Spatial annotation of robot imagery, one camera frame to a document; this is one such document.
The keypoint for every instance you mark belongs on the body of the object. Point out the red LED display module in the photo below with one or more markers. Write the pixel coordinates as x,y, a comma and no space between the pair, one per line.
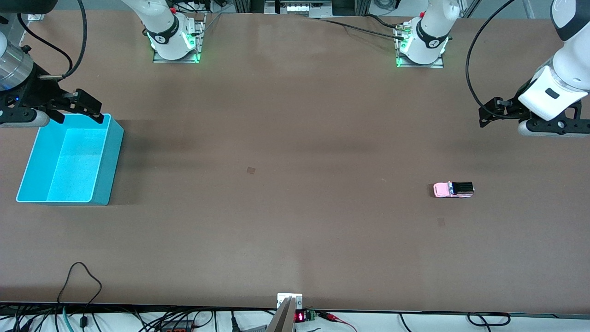
302,316

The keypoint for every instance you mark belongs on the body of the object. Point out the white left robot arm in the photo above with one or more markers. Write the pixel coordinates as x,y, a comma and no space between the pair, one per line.
426,37

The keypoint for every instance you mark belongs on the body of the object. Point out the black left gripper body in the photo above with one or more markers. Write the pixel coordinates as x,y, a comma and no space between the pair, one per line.
508,110

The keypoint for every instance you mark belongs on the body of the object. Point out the red clip lead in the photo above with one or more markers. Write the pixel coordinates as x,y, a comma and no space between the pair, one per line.
339,319

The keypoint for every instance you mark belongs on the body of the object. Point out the grey lit equipment box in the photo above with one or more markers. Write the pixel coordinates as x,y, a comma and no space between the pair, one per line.
299,7

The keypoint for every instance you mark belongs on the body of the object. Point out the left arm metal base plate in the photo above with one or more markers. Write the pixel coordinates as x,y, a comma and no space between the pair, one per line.
419,65

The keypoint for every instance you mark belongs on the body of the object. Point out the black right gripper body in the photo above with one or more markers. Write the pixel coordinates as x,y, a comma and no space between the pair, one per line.
38,93

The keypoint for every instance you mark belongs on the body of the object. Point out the small metal corner bracket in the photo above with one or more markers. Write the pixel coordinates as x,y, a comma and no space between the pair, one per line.
36,16

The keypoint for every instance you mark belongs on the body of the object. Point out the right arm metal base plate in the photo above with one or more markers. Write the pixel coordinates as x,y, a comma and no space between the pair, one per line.
199,39

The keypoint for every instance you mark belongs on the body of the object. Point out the pink jeep toy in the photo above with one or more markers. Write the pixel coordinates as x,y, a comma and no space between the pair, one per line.
443,189

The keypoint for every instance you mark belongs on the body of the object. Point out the teal plastic bin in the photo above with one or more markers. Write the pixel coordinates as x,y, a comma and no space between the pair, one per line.
69,170

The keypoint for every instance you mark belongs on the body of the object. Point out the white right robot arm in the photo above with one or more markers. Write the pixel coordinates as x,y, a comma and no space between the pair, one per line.
166,27

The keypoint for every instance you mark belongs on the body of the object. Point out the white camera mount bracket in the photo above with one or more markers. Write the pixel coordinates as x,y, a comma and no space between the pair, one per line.
289,299

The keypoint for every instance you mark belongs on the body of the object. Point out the black power strip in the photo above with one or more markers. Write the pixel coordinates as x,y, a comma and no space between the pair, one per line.
177,327

